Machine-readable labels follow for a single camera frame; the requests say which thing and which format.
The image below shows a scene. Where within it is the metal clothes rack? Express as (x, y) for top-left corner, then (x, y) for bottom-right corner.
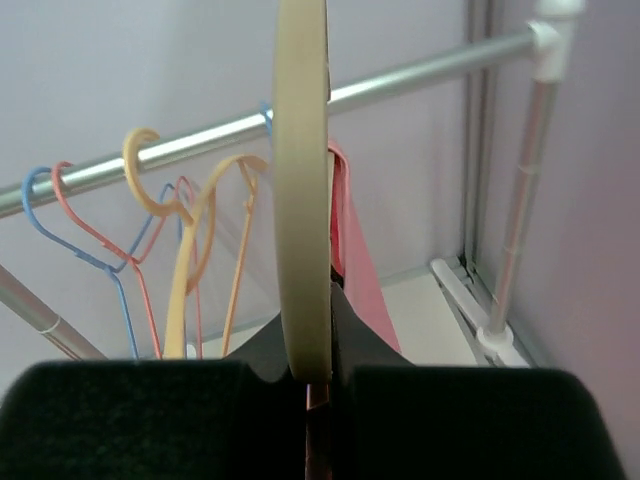
(1, 1), (585, 359)

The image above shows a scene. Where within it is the blue hanger holding orange shirt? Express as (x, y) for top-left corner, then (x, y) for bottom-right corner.
(259, 103), (273, 139)

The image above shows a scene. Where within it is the blue wire hanger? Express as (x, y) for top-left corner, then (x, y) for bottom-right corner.
(20, 165), (184, 359)

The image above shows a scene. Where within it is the beige wooden hanger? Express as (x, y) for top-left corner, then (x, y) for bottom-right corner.
(122, 128), (268, 359)

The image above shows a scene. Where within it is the pink t shirt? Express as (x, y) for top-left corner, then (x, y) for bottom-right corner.
(304, 138), (404, 480)

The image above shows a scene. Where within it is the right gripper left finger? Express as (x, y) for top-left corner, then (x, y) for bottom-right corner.
(1, 319), (306, 479)

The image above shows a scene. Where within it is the pink wire hanger on rack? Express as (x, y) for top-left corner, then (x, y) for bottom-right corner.
(51, 161), (203, 359)

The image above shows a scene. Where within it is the beige hanger holding pink shirt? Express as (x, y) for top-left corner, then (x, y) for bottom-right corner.
(272, 1), (331, 384)

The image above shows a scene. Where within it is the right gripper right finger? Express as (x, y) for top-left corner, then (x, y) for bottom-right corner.
(331, 286), (625, 479)

